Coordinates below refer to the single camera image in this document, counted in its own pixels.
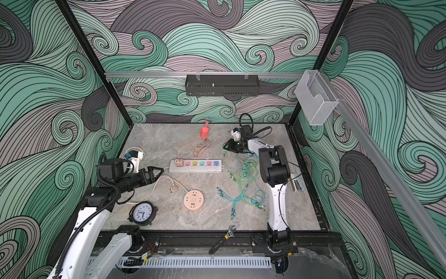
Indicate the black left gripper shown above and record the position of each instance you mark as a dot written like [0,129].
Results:
[150,175]

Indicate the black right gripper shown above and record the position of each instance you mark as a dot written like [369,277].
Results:
[232,142]

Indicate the pink usb charger plug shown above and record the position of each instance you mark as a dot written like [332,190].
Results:
[179,162]

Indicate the white multicolour power strip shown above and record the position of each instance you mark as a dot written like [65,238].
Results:
[206,166]

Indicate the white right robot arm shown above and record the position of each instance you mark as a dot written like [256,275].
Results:
[274,171]

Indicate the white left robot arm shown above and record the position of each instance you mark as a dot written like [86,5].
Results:
[115,177]

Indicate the red plastic scoop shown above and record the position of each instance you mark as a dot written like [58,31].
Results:
[205,131]

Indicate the black alarm clock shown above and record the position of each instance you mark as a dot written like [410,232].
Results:
[143,213]

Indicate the round pink socket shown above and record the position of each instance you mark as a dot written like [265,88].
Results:
[194,200]

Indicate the small white silver box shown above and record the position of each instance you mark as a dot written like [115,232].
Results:
[296,182]

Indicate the adjustable wrench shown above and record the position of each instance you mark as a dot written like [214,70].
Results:
[221,241]

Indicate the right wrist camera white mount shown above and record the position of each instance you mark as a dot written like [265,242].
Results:
[236,134]

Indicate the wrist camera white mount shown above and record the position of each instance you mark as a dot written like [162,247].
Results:
[134,155]
[236,134]

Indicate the pink round plug with cord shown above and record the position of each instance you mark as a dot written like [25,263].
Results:
[165,189]

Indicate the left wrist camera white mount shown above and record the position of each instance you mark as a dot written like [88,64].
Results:
[134,155]

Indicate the black wall tray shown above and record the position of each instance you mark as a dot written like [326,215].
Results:
[231,85]

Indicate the clear plastic wall holder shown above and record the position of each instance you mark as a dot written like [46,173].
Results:
[316,95]

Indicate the aluminium rail back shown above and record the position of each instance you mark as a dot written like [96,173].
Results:
[183,75]

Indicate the aluminium rail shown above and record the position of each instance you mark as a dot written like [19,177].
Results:
[183,75]
[355,112]

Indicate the white slotted cable duct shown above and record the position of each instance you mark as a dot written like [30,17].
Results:
[203,262]

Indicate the aluminium rail right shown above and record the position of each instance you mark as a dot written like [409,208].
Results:
[355,112]

